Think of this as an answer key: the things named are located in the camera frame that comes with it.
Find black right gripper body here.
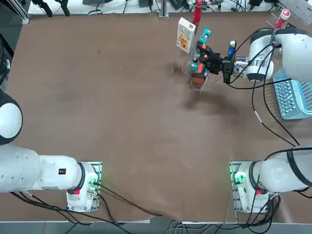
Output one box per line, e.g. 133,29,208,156
218,56,236,75

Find orange black barcode scanner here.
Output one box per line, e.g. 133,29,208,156
191,40,213,85

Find white yellow cookie box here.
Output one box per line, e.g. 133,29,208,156
176,17,196,54

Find red Coca-Cola bottle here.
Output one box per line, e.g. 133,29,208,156
192,0,203,26

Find light blue shopping basket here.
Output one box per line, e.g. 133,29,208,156
272,67,312,120

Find teal snack packet orange print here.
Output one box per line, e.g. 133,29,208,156
190,50,200,72

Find teal snack packet cartoon girl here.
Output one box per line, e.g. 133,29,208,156
198,27,213,44

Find red lid canister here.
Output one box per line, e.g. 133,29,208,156
274,9,291,29

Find grey perforated metal strip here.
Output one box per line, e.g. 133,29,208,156
280,0,312,26

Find metal mounting plate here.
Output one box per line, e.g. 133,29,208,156
229,160,271,214
78,160,103,212

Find black stand leg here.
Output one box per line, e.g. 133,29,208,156
55,0,70,17
31,0,53,18

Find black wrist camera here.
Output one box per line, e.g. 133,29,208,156
223,60,233,85

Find plain black cable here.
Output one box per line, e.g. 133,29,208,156
262,43,300,146

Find black cable with white tag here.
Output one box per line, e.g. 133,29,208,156
251,43,300,147

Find aluminium frame post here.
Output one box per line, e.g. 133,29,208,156
158,0,169,18

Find thick black table cable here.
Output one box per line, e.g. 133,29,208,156
98,184,182,221

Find aluminium frame rail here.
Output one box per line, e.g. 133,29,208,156
0,0,30,24

